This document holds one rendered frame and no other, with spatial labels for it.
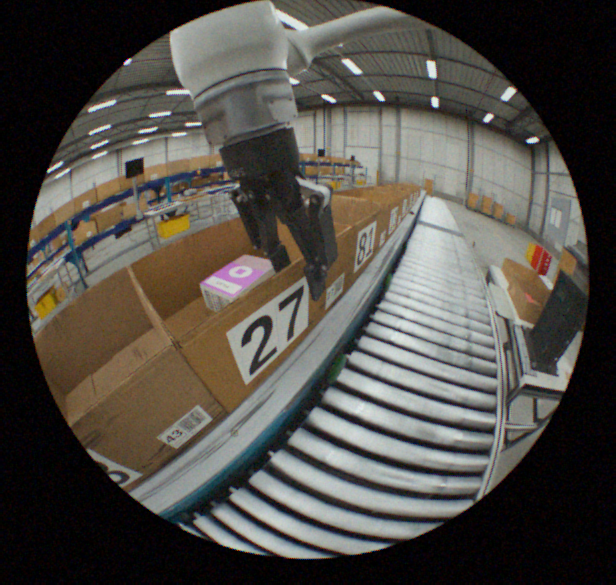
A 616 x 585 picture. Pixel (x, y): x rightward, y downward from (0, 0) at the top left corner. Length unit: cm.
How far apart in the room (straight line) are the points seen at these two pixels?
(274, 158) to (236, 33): 13
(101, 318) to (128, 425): 29
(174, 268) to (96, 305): 22
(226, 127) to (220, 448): 35
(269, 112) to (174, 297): 44
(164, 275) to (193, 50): 43
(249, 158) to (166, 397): 24
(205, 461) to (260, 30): 45
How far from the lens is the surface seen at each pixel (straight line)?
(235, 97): 17
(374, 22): 35
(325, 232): 21
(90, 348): 53
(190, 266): 51
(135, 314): 50
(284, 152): 18
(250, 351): 27
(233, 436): 31
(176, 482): 34
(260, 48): 18
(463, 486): 55
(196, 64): 19
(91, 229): 445
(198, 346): 21
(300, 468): 43
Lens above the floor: 118
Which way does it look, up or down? 31 degrees down
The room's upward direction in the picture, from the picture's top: straight up
